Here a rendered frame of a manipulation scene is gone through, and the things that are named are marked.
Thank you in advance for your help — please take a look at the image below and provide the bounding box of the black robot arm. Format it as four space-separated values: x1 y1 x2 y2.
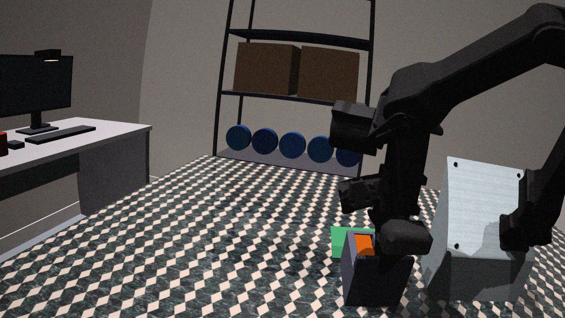
328 3 565 252

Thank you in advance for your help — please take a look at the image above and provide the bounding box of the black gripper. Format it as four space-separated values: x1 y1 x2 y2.
367 160 433 275

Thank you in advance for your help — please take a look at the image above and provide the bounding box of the orange l-shaped part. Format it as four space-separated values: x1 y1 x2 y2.
354 235 375 256

